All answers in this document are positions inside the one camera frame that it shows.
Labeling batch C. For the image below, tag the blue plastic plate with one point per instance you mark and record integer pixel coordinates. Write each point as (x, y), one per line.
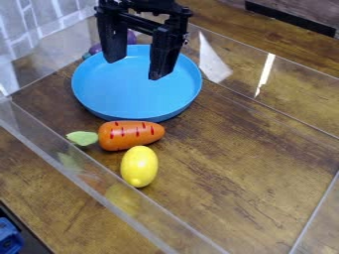
(117, 91)

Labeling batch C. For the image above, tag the yellow toy lemon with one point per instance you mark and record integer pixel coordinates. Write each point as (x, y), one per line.
(139, 166)

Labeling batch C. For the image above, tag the blue object at corner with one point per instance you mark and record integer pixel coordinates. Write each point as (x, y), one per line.
(11, 239)

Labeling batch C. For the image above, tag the dark board in background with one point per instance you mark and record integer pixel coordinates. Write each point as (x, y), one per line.
(292, 19)

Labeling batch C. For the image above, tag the clear acrylic enclosure wall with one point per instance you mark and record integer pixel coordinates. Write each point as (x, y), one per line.
(249, 175)

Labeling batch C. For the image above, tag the orange toy carrot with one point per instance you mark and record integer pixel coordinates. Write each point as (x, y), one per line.
(119, 135)

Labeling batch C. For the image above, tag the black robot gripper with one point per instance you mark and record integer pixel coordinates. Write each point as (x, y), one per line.
(161, 16)

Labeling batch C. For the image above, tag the purple toy eggplant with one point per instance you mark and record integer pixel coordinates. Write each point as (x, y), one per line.
(97, 48)

